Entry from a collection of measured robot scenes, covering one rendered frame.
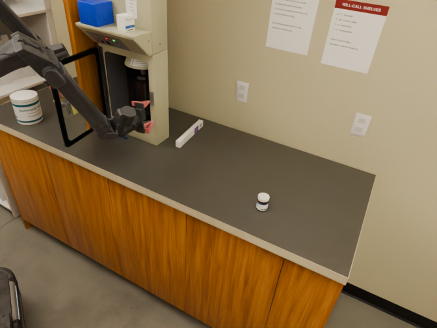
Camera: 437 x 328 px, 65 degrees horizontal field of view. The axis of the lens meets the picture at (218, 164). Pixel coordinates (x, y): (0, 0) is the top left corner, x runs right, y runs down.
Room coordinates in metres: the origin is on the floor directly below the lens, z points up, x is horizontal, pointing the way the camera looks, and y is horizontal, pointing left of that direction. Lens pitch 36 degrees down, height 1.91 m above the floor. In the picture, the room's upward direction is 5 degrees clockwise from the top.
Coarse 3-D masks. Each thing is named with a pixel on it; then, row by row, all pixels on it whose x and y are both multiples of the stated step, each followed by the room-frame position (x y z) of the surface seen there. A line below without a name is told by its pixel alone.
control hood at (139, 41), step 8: (80, 24) 1.49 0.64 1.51; (112, 24) 1.52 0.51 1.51; (96, 32) 1.47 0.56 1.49; (104, 32) 1.43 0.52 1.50; (112, 32) 1.41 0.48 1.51; (120, 32) 1.42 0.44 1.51; (128, 32) 1.43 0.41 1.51; (136, 32) 1.44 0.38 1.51; (144, 32) 1.45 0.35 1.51; (120, 40) 1.43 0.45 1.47; (128, 40) 1.39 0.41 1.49; (136, 40) 1.38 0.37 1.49; (144, 40) 1.42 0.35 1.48; (120, 48) 1.51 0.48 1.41; (128, 48) 1.47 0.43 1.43; (136, 48) 1.43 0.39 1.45; (144, 48) 1.42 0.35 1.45
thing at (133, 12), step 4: (128, 0) 1.52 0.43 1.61; (132, 0) 1.51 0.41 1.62; (136, 0) 1.50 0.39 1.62; (128, 4) 1.52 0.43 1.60; (132, 4) 1.51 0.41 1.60; (136, 4) 1.50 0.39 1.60; (128, 8) 1.52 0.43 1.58; (132, 8) 1.51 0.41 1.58; (136, 8) 1.50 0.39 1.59; (128, 12) 1.52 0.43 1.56; (132, 12) 1.51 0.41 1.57; (136, 12) 1.50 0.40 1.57; (136, 16) 1.50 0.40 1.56
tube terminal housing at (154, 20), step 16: (112, 0) 1.55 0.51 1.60; (144, 0) 1.48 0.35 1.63; (160, 0) 1.52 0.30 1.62; (144, 16) 1.48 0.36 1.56; (160, 16) 1.52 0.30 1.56; (160, 32) 1.52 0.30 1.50; (112, 48) 1.57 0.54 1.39; (160, 48) 1.52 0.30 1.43; (160, 64) 1.51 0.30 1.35; (160, 80) 1.51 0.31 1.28; (160, 96) 1.51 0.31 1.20; (160, 112) 1.50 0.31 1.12; (160, 128) 1.50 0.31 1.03
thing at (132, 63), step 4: (128, 60) 1.56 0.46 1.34; (132, 60) 1.55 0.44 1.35; (136, 60) 1.55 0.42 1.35; (128, 64) 1.55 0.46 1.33; (132, 64) 1.54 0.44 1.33; (136, 64) 1.54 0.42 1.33; (140, 64) 1.54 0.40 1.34; (144, 64) 1.54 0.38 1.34; (136, 68) 1.53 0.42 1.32; (140, 68) 1.53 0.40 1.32; (144, 68) 1.53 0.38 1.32
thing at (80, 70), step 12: (60, 60) 1.37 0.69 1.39; (84, 60) 1.49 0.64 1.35; (72, 72) 1.41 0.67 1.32; (84, 72) 1.48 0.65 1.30; (96, 72) 1.55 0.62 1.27; (84, 84) 1.47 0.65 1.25; (96, 84) 1.54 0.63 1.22; (60, 96) 1.33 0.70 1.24; (96, 96) 1.53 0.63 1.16; (72, 108) 1.38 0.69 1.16; (72, 120) 1.36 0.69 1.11; (84, 120) 1.43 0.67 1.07; (72, 132) 1.35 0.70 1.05; (84, 132) 1.42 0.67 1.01
